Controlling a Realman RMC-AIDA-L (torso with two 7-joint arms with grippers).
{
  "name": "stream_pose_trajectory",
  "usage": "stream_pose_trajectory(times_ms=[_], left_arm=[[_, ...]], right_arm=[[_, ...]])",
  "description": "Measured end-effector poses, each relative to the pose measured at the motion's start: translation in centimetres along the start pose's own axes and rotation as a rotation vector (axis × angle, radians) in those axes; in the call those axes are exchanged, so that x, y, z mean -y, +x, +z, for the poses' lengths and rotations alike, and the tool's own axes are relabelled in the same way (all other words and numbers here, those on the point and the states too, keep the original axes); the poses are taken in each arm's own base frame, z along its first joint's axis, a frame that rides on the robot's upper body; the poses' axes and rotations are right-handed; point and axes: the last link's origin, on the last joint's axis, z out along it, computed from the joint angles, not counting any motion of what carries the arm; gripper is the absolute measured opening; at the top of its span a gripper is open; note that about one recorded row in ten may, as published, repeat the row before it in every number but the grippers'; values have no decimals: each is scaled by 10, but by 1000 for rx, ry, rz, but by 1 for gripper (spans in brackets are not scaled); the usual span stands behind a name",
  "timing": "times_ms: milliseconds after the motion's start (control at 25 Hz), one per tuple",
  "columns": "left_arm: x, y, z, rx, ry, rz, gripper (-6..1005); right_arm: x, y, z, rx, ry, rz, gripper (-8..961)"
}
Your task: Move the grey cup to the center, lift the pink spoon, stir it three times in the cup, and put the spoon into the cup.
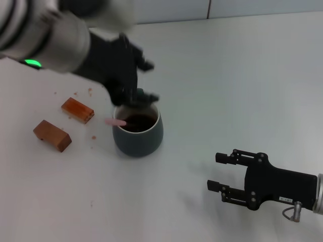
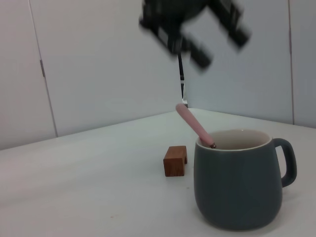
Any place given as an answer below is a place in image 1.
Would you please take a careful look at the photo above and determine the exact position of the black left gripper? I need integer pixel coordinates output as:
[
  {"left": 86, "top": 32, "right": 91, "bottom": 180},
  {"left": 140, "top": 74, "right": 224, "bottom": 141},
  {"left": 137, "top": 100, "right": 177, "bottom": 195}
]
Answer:
[{"left": 72, "top": 30, "right": 160, "bottom": 106}]

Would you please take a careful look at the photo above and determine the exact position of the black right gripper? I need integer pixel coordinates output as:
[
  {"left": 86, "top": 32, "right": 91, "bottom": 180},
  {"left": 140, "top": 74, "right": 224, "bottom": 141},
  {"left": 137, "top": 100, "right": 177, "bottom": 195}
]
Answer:
[{"left": 206, "top": 149, "right": 318, "bottom": 211}]

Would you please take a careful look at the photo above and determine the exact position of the pink handled metal spoon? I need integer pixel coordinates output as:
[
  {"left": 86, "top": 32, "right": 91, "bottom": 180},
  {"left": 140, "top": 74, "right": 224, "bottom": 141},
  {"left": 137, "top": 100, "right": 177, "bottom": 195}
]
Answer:
[{"left": 104, "top": 117, "right": 127, "bottom": 127}]

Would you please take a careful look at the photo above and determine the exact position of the grey ceramic cup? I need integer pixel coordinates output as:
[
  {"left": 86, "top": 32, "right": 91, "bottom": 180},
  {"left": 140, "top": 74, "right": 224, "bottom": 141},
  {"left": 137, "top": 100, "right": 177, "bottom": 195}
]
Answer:
[{"left": 112, "top": 88, "right": 164, "bottom": 158}]

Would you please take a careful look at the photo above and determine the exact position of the dark coffee liquid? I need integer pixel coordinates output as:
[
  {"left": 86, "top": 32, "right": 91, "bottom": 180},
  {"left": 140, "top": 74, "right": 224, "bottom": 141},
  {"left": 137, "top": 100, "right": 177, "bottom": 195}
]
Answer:
[{"left": 121, "top": 114, "right": 155, "bottom": 133}]

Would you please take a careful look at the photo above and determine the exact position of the orange brown wooden block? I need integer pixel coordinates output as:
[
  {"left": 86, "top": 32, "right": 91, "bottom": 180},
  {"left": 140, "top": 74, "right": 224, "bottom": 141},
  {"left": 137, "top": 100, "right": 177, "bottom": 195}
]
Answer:
[{"left": 61, "top": 97, "right": 96, "bottom": 124}]

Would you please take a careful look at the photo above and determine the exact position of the dark brown wooden block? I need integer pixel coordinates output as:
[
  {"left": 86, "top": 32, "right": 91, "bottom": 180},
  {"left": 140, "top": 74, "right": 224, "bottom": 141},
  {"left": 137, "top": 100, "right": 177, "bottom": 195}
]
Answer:
[{"left": 33, "top": 119, "right": 73, "bottom": 152}]

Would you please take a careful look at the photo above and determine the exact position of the right gripper connector with cable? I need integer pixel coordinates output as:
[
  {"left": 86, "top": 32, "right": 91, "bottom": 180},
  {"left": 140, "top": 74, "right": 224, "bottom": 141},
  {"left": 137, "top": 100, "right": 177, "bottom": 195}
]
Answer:
[{"left": 282, "top": 201, "right": 303, "bottom": 222}]

